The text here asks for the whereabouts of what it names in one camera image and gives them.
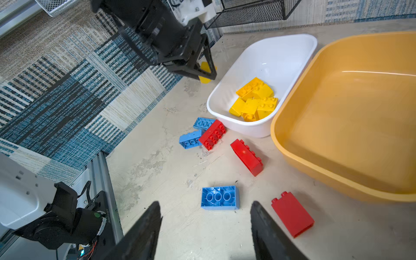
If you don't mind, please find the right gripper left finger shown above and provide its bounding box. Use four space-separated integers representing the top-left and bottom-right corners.
103 201 163 260

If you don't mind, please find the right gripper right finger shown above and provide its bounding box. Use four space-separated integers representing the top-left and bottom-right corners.
250 201 307 260

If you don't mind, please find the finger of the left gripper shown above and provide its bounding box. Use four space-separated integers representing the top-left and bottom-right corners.
162 35 217 80

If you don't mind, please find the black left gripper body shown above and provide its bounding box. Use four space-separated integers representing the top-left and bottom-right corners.
91 1 208 65

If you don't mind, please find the red lego tall block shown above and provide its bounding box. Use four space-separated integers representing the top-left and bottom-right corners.
271 191 315 238

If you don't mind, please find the yellow lego pair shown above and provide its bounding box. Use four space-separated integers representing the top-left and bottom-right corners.
236 77 264 98

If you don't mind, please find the yellow lego pile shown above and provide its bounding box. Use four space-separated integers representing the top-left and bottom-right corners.
242 99 260 122

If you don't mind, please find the yellow lego sloped bottom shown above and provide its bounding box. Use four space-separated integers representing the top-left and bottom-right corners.
252 83 274 99

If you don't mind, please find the blue lego far left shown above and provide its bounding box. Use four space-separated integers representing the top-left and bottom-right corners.
193 117 215 131

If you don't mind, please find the blue lego centre upturned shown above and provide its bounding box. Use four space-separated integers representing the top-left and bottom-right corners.
200 186 240 210

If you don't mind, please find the blue lego left slanted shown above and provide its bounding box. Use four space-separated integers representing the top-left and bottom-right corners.
179 130 203 150

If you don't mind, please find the red lego left upright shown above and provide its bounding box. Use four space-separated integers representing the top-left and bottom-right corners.
199 120 227 151

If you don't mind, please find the red lego long centre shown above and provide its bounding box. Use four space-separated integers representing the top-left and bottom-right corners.
230 139 263 177

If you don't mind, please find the white plastic bin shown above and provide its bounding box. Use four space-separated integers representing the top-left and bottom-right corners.
207 34 317 138

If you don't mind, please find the yellow plastic bin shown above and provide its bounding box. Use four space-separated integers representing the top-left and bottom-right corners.
270 31 416 203

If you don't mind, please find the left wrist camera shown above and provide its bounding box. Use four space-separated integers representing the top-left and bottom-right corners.
168 0 216 26

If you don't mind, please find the black wire mesh shelf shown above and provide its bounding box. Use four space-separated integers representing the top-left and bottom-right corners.
204 0 301 29

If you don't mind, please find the white wire mesh basket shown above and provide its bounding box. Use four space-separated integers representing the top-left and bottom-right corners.
35 0 79 17

